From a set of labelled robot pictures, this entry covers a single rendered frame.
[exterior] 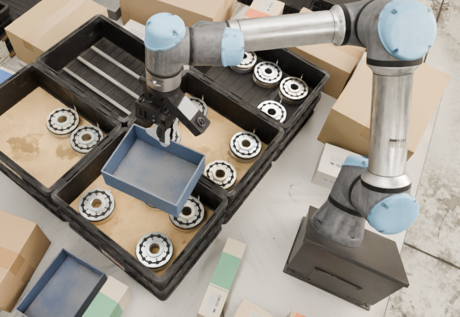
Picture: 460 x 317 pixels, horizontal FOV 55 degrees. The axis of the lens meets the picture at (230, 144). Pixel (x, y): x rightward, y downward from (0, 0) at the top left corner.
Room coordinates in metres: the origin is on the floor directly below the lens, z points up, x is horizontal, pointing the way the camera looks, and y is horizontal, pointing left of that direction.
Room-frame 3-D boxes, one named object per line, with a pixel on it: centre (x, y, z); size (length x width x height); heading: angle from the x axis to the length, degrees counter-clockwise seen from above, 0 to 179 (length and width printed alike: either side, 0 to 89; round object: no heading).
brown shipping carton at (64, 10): (1.18, 0.71, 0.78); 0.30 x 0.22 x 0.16; 156
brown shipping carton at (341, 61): (1.31, -0.30, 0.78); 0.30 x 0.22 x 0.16; 67
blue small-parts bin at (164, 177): (0.50, 0.17, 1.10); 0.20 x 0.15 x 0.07; 74
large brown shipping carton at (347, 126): (1.06, -0.54, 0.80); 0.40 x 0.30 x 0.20; 155
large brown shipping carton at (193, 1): (1.46, 0.30, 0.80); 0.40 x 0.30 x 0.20; 78
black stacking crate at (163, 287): (0.50, 0.22, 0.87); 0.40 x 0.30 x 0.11; 62
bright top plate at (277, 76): (1.09, -0.09, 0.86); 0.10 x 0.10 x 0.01
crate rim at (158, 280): (0.50, 0.22, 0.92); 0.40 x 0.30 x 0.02; 62
